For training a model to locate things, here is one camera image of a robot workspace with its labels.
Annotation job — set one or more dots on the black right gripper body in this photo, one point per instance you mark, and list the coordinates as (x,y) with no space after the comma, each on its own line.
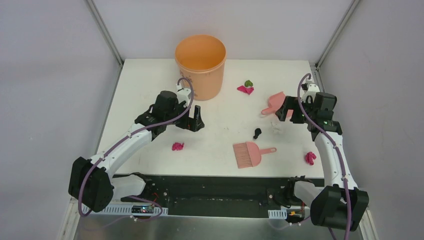
(298,117)

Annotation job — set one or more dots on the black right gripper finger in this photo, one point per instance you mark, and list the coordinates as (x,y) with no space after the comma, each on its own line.
(281,113)
(290,103)

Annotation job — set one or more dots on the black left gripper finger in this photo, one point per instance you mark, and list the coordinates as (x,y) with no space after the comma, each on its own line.
(198,122)
(187,123)

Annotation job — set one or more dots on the pink plastic dustpan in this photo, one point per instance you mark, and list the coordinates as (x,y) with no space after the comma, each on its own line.
(274,102)

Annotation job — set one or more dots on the black paper scrap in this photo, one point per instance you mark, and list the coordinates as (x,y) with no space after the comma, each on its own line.
(257,133)

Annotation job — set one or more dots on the pink hand brush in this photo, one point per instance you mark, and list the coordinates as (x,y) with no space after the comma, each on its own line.
(249,155)

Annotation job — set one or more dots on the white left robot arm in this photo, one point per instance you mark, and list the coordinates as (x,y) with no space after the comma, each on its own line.
(93,181)

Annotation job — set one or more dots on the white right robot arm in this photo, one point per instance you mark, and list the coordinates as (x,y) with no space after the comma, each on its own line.
(340,204)

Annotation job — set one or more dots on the orange plastic bucket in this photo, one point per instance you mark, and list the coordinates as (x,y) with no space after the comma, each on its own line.
(201,58)

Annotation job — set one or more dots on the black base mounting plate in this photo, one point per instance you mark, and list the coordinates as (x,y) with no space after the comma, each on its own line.
(219,196)

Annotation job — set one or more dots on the left controller circuit board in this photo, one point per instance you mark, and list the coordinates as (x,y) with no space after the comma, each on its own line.
(142,210)

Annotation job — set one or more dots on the controller circuit board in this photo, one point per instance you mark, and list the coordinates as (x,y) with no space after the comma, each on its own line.
(142,210)
(295,215)

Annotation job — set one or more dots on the right controller circuit board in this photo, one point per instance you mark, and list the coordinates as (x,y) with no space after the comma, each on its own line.
(295,215)

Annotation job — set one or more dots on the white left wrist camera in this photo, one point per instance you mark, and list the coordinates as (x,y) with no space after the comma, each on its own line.
(183,94)

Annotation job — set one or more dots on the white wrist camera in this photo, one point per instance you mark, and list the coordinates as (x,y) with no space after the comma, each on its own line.
(183,94)
(309,90)

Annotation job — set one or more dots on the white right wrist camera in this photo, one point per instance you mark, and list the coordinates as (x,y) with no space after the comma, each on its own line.
(309,90)

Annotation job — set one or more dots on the right aluminium frame post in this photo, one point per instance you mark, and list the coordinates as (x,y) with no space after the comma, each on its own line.
(338,31)

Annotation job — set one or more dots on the aluminium frame post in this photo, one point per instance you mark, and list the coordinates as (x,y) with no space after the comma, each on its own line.
(338,31)
(92,7)

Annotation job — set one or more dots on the left aluminium frame post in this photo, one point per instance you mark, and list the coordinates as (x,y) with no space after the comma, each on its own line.
(92,7)

